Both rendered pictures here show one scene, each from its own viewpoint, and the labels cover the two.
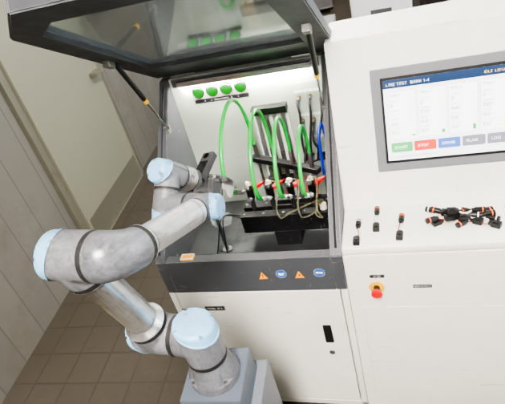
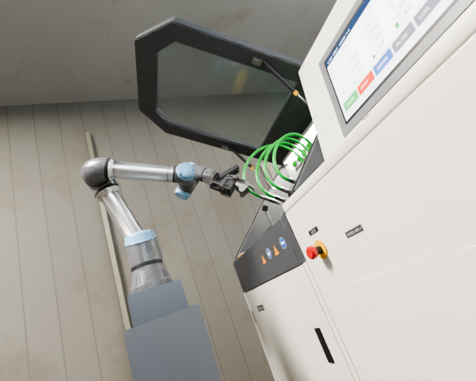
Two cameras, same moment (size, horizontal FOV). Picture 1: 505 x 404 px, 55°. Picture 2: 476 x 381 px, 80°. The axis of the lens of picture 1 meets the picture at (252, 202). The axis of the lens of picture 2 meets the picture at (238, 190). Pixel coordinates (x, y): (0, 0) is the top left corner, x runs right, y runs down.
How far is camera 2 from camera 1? 163 cm
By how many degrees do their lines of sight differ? 69
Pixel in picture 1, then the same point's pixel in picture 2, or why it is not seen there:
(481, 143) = (412, 33)
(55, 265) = not seen: hidden behind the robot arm
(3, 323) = (248, 358)
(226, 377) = (140, 283)
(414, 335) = (403, 350)
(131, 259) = (89, 164)
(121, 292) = (114, 205)
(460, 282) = (387, 205)
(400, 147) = (350, 102)
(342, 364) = not seen: outside the picture
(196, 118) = not seen: hidden behind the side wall
